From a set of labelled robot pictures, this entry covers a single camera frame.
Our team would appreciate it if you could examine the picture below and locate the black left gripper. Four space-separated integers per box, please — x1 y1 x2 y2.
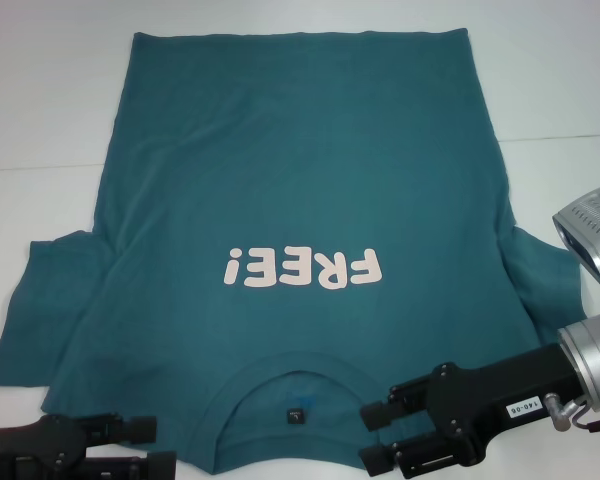
0 412 178 480

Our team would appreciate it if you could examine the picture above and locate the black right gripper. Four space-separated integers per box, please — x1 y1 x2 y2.
357 343 584 480

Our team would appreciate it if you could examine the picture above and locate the teal t-shirt with FREE print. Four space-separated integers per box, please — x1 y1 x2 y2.
0 28 589 474

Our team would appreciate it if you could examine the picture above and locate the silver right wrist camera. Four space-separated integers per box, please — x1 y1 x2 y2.
551 182 600 288

